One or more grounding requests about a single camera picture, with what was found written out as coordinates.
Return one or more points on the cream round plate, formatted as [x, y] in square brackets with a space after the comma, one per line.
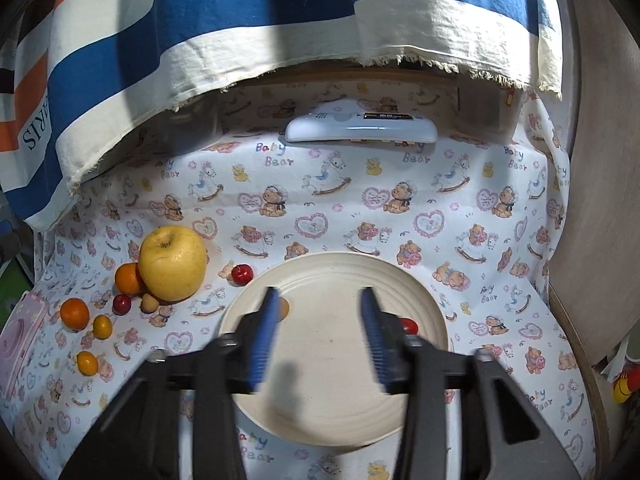
[325, 310]

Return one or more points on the yellow red toy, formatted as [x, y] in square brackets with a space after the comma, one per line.
[627, 385]

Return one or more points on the bear printed white cloth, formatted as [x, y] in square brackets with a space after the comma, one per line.
[350, 195]

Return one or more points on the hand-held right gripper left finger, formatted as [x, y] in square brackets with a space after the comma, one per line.
[264, 340]

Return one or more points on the clear plastic box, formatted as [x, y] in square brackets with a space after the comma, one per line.
[192, 115]
[482, 110]

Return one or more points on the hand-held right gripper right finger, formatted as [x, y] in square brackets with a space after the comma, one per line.
[376, 340]

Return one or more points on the red cherry tomato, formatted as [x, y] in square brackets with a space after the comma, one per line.
[410, 325]

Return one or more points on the pink box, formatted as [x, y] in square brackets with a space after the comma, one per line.
[20, 345]

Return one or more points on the small tan longan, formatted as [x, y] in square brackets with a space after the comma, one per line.
[149, 303]
[284, 309]

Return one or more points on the red cherry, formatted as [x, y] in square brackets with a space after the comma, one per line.
[121, 304]
[242, 275]

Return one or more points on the green mat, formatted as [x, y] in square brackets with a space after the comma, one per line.
[11, 287]

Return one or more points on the small yellow-orange kumquat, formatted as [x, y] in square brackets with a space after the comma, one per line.
[102, 326]

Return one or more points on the blue white orange striped cloth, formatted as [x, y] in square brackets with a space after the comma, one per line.
[210, 20]

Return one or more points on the orange tangerine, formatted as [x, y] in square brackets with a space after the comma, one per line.
[75, 314]
[127, 279]

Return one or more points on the small orange kumquat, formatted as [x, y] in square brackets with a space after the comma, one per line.
[86, 363]

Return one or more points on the curved wooden chair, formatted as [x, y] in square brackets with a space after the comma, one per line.
[600, 110]

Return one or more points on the large yellow apple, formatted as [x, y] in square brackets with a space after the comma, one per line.
[172, 265]

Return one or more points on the white remote control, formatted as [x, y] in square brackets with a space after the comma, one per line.
[350, 131]

